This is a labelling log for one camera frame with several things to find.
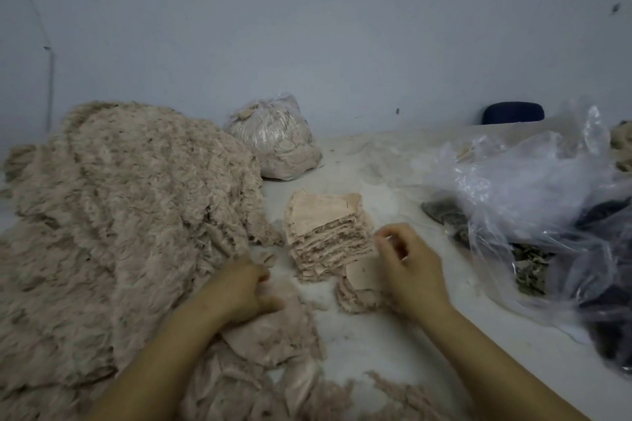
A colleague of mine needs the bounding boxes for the person's right hand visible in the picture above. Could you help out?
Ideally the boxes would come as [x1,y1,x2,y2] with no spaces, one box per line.
[374,223,456,326]

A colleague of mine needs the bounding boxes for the person's left forearm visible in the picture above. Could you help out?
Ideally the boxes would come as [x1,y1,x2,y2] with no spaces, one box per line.
[84,302,233,421]

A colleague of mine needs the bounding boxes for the beige fur pile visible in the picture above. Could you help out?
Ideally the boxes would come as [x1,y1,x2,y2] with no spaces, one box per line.
[609,120,632,175]

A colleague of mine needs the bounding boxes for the blue chair back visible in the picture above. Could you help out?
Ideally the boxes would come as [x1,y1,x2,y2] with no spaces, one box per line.
[481,101,546,126]

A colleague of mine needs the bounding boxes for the large pile beige fabric scraps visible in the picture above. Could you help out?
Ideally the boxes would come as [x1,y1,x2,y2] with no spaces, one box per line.
[0,100,288,421]

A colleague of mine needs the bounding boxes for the person's right forearm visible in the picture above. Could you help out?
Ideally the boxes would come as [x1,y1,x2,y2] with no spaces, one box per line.
[425,302,594,421]

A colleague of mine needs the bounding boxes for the large clear plastic bag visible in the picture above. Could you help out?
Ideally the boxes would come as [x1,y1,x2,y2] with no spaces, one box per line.
[425,100,632,372]

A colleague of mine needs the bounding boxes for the person's left hand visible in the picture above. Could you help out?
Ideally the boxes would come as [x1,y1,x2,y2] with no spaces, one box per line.
[192,258,286,330]

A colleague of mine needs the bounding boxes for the beige scrap strips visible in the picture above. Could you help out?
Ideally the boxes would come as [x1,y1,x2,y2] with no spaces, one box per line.
[178,282,465,421]

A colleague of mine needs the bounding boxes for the clear bag of beige scraps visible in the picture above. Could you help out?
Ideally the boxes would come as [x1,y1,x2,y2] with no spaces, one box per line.
[224,93,325,182]

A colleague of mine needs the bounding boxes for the stack of sorted beige pieces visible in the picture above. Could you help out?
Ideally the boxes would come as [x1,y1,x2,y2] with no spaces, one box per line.
[283,189,377,284]

